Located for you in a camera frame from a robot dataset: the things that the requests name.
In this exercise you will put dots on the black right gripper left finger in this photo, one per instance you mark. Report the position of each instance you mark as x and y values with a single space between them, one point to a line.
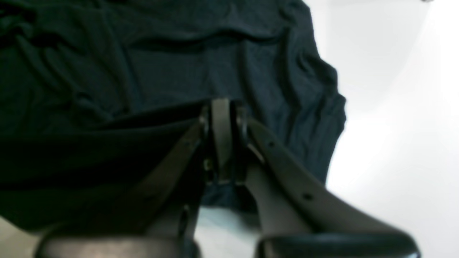
157 218

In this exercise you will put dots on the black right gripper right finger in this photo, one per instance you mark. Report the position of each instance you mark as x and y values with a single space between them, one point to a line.
299 217

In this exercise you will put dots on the black t-shirt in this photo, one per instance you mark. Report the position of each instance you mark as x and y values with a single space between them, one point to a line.
94 93

